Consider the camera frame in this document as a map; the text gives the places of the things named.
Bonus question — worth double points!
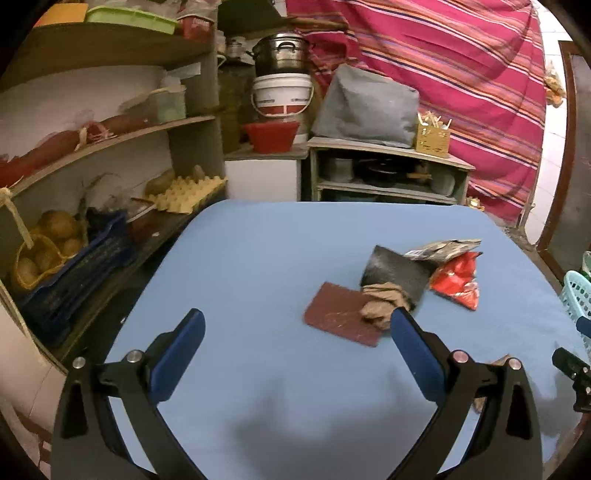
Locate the low wooden cabinet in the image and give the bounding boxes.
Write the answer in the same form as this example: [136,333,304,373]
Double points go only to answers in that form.
[307,137,476,206]

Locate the grey bag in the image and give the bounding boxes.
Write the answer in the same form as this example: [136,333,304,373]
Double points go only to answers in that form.
[311,64,421,147]

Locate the yellow box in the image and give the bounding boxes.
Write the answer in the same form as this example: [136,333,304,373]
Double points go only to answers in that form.
[34,2,88,27]

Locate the clear plastic container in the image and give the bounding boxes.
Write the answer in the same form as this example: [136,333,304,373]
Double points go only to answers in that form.
[148,85,188,124]

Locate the black sandpaper sheet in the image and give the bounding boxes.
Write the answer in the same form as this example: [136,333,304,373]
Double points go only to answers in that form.
[359,244,435,315]

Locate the red plastic basin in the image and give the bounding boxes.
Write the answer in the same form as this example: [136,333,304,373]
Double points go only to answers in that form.
[242,121,300,154]

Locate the hanging orange bag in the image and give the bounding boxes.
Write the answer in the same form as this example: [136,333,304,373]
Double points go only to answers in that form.
[544,62,566,107]

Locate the red striped cloth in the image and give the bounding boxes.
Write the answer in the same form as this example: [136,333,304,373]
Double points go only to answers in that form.
[284,0,548,222]

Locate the yellow egg tray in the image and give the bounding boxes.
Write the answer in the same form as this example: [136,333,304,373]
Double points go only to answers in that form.
[148,175,228,214]

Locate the white plastic bucket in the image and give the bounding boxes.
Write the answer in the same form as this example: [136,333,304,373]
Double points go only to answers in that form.
[252,73,315,117]

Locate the brown paper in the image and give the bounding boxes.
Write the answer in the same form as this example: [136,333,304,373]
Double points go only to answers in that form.
[473,353,511,411]

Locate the red snack wrapper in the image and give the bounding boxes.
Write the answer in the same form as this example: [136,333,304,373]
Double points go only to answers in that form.
[429,251,483,311]

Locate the dark foil wrapper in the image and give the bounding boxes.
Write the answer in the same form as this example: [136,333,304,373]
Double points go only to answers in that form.
[404,237,483,263]

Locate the light blue plastic basket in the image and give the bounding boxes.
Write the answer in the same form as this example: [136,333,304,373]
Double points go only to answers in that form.
[562,270,591,361]

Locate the wooden door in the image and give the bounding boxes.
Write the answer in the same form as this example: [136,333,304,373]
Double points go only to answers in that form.
[538,41,591,273]

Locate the tan paper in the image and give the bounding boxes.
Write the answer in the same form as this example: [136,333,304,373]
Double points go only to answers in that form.
[359,282,413,331]

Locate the yellow basket of potatoes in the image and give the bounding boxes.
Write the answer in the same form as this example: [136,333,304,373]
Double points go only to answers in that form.
[11,210,88,292]

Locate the black pan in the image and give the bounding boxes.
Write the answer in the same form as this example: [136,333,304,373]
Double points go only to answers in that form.
[355,158,403,186]

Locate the steel pot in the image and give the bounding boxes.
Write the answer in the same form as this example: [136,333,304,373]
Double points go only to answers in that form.
[252,33,310,77]

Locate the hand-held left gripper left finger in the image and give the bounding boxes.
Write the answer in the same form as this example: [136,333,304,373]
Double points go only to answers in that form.
[51,308,206,480]

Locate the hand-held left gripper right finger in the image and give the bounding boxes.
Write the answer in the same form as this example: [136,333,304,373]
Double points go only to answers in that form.
[392,307,549,480]

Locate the yellow oil jug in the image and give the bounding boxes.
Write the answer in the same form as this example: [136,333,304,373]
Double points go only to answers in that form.
[219,65,254,155]

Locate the blue plastic crate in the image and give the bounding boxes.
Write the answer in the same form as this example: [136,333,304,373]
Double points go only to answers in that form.
[18,210,134,343]

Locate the wooden shelf unit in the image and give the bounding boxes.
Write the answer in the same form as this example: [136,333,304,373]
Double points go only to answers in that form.
[0,0,227,370]

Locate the blue table cover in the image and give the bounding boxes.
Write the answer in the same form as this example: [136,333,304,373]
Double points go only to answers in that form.
[104,199,591,480]

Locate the green plastic tray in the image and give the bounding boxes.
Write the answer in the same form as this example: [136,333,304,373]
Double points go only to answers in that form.
[85,6,178,35]

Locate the white cabinet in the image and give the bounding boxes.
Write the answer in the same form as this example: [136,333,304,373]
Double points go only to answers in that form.
[225,143,310,202]

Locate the yellow utensil holder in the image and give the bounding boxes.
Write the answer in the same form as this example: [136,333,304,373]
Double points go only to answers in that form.
[414,111,452,158]

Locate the maroon sandpaper sheet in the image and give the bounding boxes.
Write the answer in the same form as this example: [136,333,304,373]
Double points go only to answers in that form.
[303,281,384,348]

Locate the red mesh bag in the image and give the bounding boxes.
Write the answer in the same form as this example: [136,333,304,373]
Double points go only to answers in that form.
[0,129,82,186]
[81,113,151,139]

